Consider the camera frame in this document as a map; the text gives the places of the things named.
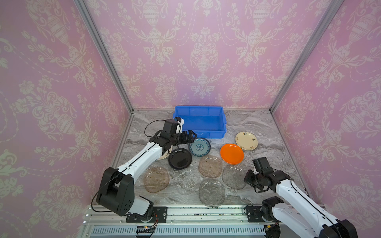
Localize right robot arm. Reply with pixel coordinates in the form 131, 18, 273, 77
244, 157, 358, 238

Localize cream plate with calligraphy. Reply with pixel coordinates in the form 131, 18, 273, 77
235, 131, 259, 151

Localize grey clear plate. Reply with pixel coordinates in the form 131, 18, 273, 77
198, 178, 226, 207
222, 165, 246, 190

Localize cream plate left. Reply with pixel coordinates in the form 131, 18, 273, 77
158, 151, 170, 160

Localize blue floral patterned plate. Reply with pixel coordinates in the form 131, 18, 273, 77
189, 138, 211, 157

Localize blue plastic bin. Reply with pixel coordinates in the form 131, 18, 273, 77
173, 106, 227, 139

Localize grey clear plate front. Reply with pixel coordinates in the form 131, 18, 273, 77
198, 178, 226, 207

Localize clear glass plate centre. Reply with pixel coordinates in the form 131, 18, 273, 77
174, 169, 201, 195

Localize brown clear plate left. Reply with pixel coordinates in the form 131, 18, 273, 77
143, 167, 170, 193

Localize left corner aluminium post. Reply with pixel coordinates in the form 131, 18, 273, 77
74, 0, 134, 114

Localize corner aluminium post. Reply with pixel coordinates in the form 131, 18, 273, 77
269, 0, 344, 115
74, 0, 134, 114

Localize right corner aluminium post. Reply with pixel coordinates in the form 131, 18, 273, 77
269, 0, 344, 115

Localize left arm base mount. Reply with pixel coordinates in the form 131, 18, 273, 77
126, 206, 168, 223

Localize aluminium frame rail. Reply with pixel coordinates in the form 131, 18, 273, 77
78, 204, 340, 238

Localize brown clear plate centre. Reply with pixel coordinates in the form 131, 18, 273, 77
198, 155, 222, 179

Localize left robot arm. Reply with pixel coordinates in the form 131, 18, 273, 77
93, 117, 196, 220

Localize brown clear plate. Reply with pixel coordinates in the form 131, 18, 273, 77
198, 155, 222, 179
143, 167, 170, 193

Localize black round plate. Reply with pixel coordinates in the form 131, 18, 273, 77
168, 148, 192, 170

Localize orange plastic plate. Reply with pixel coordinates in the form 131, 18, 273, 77
220, 143, 244, 165

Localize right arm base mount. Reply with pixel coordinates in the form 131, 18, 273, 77
243, 204, 279, 224

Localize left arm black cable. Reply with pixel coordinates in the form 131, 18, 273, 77
144, 119, 166, 138

